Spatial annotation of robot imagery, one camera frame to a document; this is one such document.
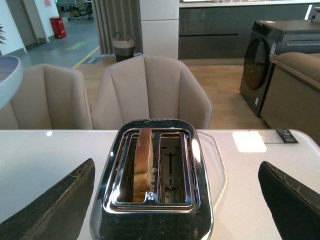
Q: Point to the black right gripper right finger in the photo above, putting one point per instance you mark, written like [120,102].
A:
[295,208]

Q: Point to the white chrome two-slot toaster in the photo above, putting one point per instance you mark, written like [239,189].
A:
[180,202]

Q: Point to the light blue round plate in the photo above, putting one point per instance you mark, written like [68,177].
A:
[11,75]

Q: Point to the beige chair on left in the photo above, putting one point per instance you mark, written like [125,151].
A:
[49,98]

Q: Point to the black label sticker on table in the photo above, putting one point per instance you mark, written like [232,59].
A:
[286,136]

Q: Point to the grey kitchen counter cabinet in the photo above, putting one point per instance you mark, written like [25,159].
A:
[221,29]

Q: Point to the beige chair on right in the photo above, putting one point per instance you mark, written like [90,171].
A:
[150,87]

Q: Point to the beige sofa armrest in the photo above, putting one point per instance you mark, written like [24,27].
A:
[293,97]

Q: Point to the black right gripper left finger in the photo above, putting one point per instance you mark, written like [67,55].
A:
[57,214]

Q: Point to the beige chair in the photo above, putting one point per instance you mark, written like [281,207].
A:
[49,98]
[150,87]

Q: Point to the woven basket with handles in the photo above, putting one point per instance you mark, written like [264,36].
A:
[123,46]

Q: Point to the slice of bread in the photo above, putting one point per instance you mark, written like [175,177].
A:
[143,160]

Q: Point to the white pillar column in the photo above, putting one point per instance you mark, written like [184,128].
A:
[160,27]

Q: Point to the grey pleated curtain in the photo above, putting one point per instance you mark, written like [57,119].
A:
[117,16]

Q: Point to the dark front-load washing machine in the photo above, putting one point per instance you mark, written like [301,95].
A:
[270,38]

